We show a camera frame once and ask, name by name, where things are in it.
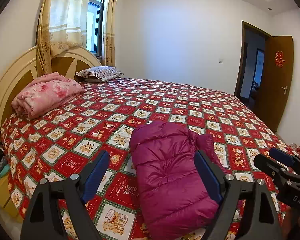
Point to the dark wooden door frame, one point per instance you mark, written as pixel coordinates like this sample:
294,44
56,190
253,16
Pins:
241,55

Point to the red bear printed blanket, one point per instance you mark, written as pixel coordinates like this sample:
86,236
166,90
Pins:
77,135

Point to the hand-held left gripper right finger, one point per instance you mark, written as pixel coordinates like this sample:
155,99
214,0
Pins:
207,177

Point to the striped pillow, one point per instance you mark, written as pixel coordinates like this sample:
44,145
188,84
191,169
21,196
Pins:
102,73

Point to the narrow yellow patterned curtain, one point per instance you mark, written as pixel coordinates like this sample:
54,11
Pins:
109,30

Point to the yellow wooden nightstand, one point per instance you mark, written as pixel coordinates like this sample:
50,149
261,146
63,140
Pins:
1,195

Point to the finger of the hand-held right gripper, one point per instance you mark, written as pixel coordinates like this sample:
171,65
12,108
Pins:
281,155
267,166

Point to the red paper door decoration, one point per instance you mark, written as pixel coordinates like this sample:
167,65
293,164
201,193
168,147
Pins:
280,59

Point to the brown wooden door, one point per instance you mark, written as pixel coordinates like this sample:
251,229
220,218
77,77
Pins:
275,92

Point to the wide yellow sheer curtain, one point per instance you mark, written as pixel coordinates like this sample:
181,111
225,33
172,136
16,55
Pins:
65,17

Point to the cream wooden headboard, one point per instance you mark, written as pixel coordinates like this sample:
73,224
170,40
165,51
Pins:
12,77

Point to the magenta puffer jacket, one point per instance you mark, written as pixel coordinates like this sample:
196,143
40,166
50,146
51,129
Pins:
170,175

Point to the teal cloth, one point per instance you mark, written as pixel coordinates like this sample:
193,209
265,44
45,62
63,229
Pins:
1,172

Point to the pink floral folded quilt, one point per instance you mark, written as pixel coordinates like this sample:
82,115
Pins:
45,95

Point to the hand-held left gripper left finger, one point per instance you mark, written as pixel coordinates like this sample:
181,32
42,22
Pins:
96,175

